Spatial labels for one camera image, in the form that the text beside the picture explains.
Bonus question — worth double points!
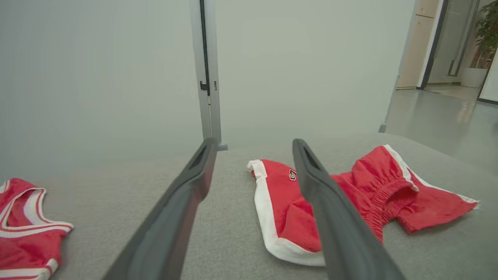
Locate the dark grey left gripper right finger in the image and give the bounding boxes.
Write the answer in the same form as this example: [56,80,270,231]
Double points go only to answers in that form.
[292,138,405,280]

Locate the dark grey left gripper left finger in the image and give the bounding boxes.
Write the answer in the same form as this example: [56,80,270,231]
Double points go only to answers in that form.
[102,138,217,280]

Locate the red number 23 jersey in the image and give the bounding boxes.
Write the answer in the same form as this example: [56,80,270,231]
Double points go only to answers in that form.
[0,178,74,280]

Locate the red shorts with white trim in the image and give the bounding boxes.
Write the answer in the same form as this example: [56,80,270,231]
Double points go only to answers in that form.
[247,145,480,267]

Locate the beige wooden cabinet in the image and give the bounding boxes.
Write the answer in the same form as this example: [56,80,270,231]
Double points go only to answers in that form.
[396,0,441,89]

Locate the white round planter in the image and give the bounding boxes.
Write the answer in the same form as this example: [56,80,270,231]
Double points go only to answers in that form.
[461,67,489,88]

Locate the green potted plant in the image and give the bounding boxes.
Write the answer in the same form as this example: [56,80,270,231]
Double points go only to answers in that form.
[474,0,498,69]

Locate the grey partition post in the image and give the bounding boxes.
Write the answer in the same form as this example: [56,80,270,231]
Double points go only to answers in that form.
[189,0,228,151]

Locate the dark grey door frame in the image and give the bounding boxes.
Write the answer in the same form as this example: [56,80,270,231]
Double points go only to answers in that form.
[419,0,481,90]

